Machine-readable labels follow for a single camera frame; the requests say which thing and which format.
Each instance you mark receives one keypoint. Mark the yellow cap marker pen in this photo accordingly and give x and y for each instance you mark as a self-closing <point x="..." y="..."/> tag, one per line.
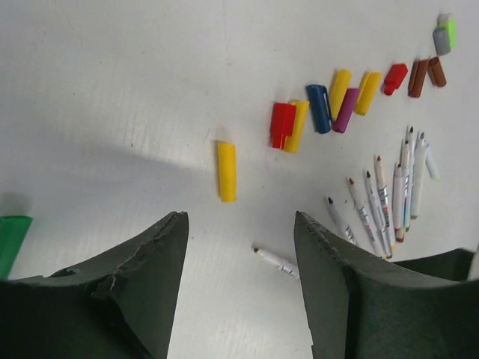
<point x="382" y="188"/>

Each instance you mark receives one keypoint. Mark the magenta marker cap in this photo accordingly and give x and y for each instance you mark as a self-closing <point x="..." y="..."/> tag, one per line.
<point x="346" y="110"/>

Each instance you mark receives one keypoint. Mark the lime green marker cap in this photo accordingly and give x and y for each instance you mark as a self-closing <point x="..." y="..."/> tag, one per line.
<point x="447" y="21"/>

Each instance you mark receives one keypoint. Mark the blue marker cap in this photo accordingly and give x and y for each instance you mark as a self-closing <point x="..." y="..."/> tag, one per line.
<point x="320" y="108"/>

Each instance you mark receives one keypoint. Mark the yellow marker cap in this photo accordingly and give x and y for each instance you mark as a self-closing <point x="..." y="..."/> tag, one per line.
<point x="293" y="142"/>
<point x="338" y="90"/>
<point x="227" y="167"/>
<point x="367" y="91"/>

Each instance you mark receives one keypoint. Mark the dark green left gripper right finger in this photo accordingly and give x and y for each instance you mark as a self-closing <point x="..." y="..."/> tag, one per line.
<point x="361" y="306"/>

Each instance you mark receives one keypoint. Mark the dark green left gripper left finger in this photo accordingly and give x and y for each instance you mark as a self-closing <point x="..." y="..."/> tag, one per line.
<point x="119" y="304"/>

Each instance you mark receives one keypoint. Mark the white lime-tipped marker body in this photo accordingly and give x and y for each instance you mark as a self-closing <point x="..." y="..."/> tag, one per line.
<point x="431" y="164"/>

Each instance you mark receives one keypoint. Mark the red cap marker group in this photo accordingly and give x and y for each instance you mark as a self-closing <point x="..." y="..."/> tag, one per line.
<point x="398" y="203"/>

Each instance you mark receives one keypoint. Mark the green cap marker pen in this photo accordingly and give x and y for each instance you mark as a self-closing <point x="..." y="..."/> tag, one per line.
<point x="13" y="230"/>

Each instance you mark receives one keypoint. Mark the blue cap marker pen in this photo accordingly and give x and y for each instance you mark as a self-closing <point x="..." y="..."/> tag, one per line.
<point x="341" y="224"/>

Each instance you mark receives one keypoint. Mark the grey cap whiteboard marker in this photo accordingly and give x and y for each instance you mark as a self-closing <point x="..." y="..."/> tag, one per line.
<point x="418" y="174"/>

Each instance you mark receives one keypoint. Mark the brown cap marker pen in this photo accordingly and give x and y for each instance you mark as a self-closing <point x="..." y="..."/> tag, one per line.
<point x="411" y="149"/>

